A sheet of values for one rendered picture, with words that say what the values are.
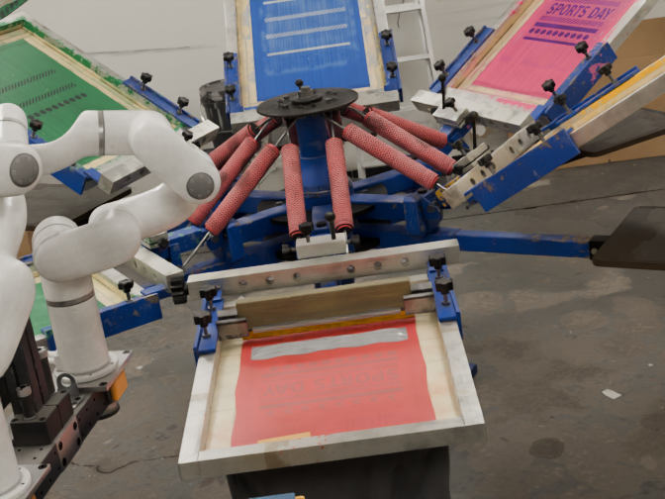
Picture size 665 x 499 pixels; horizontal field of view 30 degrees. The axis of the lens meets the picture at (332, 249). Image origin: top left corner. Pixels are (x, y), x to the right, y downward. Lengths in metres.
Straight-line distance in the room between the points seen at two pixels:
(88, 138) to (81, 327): 0.37
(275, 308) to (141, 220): 0.61
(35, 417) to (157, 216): 0.44
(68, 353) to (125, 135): 0.44
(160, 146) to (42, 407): 0.51
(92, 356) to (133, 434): 2.31
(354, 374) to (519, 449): 1.63
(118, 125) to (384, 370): 0.80
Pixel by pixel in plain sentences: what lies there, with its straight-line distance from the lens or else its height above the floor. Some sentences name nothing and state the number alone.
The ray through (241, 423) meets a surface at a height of 0.96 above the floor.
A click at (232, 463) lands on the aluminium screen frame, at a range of 2.39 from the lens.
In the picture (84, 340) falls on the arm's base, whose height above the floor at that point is 1.22.
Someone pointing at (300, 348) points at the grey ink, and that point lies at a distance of 2.84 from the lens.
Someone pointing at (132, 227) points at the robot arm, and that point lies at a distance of 2.30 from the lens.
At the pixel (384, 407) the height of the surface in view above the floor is 0.96.
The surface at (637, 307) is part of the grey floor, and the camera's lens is 5.22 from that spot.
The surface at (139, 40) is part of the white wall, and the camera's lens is 6.97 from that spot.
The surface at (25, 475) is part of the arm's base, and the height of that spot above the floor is 1.15.
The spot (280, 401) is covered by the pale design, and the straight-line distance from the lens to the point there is 2.62.
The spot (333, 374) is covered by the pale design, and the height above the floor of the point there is 0.96.
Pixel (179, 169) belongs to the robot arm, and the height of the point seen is 1.53.
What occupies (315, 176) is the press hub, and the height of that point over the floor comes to 1.10.
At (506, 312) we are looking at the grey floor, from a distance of 5.26.
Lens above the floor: 2.13
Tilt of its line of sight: 20 degrees down
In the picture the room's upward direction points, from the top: 8 degrees counter-clockwise
